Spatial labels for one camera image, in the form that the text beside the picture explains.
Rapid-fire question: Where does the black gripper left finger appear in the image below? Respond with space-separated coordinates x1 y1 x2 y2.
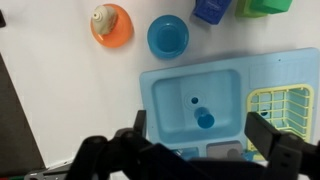
64 109 154 180

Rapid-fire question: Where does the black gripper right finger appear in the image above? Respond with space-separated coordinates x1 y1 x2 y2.
244 111 320 180

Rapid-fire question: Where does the white toy bottle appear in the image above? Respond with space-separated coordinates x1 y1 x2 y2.
92 4 118 36

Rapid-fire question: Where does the orange toy plate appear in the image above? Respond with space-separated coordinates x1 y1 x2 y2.
90 3 135 49

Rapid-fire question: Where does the blue toy plate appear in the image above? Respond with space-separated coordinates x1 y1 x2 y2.
147 14 190 60

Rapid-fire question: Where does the yellow toy dish rack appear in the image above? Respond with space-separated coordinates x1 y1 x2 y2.
245 84 315 151

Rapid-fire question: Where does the grey flat stand base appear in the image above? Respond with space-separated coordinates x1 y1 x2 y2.
23 159 76 180

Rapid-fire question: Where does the grey toy faucet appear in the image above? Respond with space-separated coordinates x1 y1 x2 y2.
205 141 246 160

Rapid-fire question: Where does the light blue toy sink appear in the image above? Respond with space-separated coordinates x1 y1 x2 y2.
139 47 320 161

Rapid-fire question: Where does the small blue toy cup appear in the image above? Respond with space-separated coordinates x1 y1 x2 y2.
194 106 216 130

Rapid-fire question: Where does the light green toy block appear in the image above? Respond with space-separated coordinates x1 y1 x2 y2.
234 0 268 18

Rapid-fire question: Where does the dark blue printed block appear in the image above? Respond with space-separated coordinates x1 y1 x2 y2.
192 0 233 25

